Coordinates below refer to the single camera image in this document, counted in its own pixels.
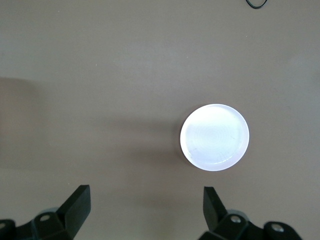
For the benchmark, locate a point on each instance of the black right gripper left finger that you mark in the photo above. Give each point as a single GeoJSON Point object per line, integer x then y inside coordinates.
{"type": "Point", "coordinates": [72, 215]}

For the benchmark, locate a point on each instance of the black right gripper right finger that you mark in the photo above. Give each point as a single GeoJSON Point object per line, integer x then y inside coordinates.
{"type": "Point", "coordinates": [215, 212]}

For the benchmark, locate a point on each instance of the pale pink round plate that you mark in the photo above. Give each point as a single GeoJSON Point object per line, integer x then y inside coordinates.
{"type": "Point", "coordinates": [214, 137]}

